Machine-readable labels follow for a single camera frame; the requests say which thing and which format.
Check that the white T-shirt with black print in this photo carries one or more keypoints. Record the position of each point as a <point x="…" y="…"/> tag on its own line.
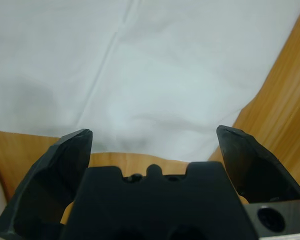
<point x="140" y="62"/>

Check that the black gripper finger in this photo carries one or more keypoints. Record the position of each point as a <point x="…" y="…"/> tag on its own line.
<point x="47" y="180"/>
<point x="250" y="167"/>

